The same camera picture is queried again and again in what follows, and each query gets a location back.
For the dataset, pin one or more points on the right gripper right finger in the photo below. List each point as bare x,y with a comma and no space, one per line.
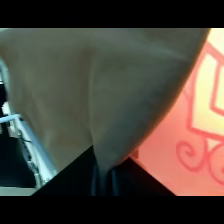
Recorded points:
140,181

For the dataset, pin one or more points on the brown shirt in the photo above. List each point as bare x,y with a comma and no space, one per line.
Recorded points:
100,86

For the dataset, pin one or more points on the silver frame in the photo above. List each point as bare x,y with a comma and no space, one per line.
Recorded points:
37,148

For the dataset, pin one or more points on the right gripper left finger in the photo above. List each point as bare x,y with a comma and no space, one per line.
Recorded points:
73,178

